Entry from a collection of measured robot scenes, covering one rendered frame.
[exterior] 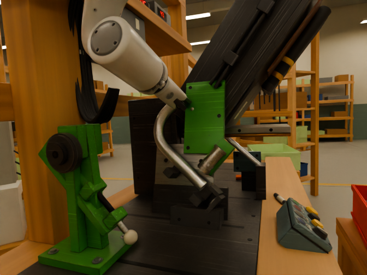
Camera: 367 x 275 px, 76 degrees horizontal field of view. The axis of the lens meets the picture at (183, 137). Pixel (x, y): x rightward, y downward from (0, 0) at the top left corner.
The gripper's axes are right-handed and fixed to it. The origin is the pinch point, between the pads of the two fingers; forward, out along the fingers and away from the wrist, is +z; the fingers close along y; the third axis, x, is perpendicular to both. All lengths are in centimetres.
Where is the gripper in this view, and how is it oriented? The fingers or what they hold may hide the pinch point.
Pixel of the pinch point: (176, 99)
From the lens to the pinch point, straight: 68.1
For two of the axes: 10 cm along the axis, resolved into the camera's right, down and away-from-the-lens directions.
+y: -6.2, -7.0, 3.5
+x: -7.1, 6.9, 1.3
